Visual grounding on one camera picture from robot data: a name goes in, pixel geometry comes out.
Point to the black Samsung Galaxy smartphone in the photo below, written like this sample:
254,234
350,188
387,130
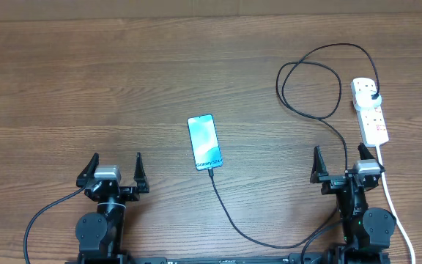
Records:
204,142

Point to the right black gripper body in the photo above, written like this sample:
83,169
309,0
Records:
332,182

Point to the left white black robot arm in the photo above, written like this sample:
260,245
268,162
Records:
100,233

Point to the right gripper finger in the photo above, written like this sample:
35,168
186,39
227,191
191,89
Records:
366,155
319,173

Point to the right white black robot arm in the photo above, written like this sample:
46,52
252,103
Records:
366,230

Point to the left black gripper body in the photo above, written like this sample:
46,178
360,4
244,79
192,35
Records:
127,194

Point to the brown cardboard backdrop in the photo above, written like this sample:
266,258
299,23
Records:
56,10

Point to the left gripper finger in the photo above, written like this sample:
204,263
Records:
142,184
88,171

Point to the white charger plug adapter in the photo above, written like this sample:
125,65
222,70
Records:
364,101

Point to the white power strip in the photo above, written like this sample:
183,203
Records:
371,122

